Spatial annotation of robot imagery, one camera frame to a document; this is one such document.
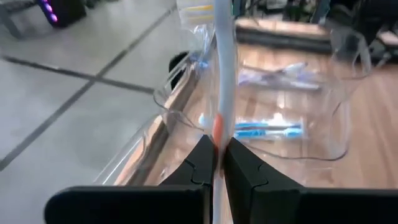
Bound black computer purple lights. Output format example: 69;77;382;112
37;0;88;29

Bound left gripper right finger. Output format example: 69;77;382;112
224;138;398;224

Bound blue white toothbrush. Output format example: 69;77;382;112
234;121;303;131
234;128;305;140

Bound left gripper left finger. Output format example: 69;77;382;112
45;135;216;224

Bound clear plastic bin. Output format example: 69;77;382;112
154;88;352;162
236;26;374;94
93;51;224;187

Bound black aluminium table frame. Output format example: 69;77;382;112
234;18;332;54

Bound orange white toothbrush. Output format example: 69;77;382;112
213;0;239;224

